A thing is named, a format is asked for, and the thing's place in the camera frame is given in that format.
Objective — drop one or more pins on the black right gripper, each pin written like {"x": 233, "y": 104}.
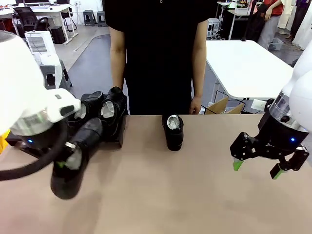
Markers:
{"x": 280, "y": 143}

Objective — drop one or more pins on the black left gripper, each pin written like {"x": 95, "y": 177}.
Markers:
{"x": 36, "y": 141}

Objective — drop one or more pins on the person's right forearm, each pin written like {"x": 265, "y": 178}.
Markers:
{"x": 118, "y": 68}

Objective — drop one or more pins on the person's left forearm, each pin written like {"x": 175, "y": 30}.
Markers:
{"x": 198, "y": 73}

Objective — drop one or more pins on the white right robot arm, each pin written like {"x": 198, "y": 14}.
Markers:
{"x": 302, "y": 85}

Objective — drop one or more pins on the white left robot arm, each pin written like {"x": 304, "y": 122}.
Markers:
{"x": 19, "y": 85}

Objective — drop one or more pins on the black shoe stand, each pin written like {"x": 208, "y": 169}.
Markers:
{"x": 114, "y": 144}

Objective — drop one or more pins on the person's right hand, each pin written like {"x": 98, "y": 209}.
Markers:
{"x": 118, "y": 84}

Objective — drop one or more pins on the person's left hand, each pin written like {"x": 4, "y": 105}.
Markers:
{"x": 196, "y": 106}

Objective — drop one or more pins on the white crumpled stuffing paper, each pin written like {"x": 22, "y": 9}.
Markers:
{"x": 80, "y": 111}
{"x": 107, "y": 109}
{"x": 74, "y": 159}
{"x": 173, "y": 122}

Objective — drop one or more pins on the yellow plastic box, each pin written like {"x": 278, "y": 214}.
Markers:
{"x": 3, "y": 143}

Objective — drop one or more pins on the brown cardboard box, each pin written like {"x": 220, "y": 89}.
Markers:
{"x": 219, "y": 107}

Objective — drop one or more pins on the grey step stool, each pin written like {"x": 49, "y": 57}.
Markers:
{"x": 48, "y": 69}

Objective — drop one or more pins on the white paper roll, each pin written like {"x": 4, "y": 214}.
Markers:
{"x": 50, "y": 59}

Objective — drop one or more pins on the seated person's dark leg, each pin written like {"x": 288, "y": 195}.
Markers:
{"x": 295, "y": 63}

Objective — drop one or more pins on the white table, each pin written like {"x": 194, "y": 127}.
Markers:
{"x": 239, "y": 63}

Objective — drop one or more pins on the white dehumidifier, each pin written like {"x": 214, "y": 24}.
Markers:
{"x": 40, "y": 45}

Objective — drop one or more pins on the blue-grey plastic bin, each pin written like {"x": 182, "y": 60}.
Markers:
{"x": 276, "y": 45}

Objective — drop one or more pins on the black computer tower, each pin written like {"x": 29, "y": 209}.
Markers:
{"x": 58, "y": 35}

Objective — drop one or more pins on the person in red shirt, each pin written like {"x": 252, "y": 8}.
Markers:
{"x": 268, "y": 31}

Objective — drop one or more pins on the person's black-clothed torso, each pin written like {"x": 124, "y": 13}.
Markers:
{"x": 158, "y": 61}

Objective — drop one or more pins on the desk with black panel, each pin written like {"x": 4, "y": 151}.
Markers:
{"x": 240, "y": 26}

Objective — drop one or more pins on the black desk chair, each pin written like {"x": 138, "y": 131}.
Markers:
{"x": 66, "y": 15}

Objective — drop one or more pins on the grey plastic stool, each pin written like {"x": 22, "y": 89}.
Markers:
{"x": 89, "y": 15}
{"x": 102, "y": 18}

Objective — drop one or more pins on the person in dark clothes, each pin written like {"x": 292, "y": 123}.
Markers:
{"x": 298, "y": 22}

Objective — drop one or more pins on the black office chair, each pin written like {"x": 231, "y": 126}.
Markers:
{"x": 26, "y": 17}

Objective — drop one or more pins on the white computer tower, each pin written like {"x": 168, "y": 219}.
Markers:
{"x": 214, "y": 26}

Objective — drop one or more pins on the white office desk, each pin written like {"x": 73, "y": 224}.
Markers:
{"x": 56, "y": 8}

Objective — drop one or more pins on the black computer monitor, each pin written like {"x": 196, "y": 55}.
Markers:
{"x": 62, "y": 1}
{"x": 36, "y": 1}

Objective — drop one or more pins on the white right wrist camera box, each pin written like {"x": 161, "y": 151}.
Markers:
{"x": 259, "y": 105}

